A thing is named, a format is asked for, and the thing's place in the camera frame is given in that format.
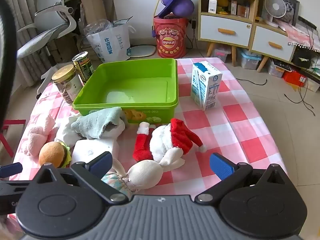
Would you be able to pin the cream bunny doll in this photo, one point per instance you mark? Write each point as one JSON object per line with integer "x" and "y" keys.
{"x": 144, "y": 174}

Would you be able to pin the green microfiber cloth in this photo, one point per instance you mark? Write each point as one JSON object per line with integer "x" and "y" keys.
{"x": 105, "y": 123}

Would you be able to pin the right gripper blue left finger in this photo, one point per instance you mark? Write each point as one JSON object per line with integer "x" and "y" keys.
{"x": 89, "y": 176}

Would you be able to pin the white desk fan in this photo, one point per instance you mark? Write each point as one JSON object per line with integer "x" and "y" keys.
{"x": 274, "y": 9}

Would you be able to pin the wooden drawer cabinet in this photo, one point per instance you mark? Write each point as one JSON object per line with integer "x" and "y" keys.
{"x": 238, "y": 23}

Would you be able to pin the white paper bag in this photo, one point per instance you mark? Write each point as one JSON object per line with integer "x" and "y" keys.
{"x": 110, "y": 40}

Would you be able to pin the black yellow tin can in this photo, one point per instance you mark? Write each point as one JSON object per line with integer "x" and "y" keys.
{"x": 83, "y": 66}

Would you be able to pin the red stool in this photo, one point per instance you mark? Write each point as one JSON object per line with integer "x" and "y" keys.
{"x": 11, "y": 132}

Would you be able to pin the green plastic bin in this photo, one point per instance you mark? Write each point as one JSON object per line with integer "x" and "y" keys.
{"x": 146, "y": 90}

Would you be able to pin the plush hamburger toy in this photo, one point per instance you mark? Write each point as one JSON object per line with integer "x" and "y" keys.
{"x": 57, "y": 153}

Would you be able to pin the clear storage box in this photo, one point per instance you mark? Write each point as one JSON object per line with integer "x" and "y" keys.
{"x": 247, "y": 59}

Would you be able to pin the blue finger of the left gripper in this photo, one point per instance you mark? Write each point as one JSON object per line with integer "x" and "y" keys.
{"x": 10, "y": 170}

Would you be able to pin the gold lid cookie jar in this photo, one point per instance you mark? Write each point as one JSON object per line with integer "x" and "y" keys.
{"x": 68, "y": 83}

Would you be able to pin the pink checkered tablecloth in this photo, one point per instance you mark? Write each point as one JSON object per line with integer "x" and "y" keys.
{"x": 233, "y": 128}

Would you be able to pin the white cloth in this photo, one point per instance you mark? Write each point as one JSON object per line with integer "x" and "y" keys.
{"x": 69, "y": 136}

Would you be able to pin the purple balance ball toy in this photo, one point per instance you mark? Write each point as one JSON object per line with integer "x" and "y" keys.
{"x": 179, "y": 8}

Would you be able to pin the grey office chair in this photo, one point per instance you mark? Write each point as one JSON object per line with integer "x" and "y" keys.
{"x": 52, "y": 20}

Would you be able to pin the red chips bucket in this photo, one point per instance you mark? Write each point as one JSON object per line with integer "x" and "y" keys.
{"x": 170, "y": 36}

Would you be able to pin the santa plush toy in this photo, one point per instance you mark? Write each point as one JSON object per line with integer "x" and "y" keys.
{"x": 152, "y": 143}

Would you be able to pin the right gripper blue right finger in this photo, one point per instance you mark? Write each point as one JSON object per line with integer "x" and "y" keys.
{"x": 231, "y": 177}

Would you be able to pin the blue white milk carton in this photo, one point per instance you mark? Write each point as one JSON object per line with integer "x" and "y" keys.
{"x": 205, "y": 84}

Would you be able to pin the white foam block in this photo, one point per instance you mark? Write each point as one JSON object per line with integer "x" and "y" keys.
{"x": 86, "y": 150}

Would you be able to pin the white bathroom scale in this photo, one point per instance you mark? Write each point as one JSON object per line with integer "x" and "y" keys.
{"x": 142, "y": 51}

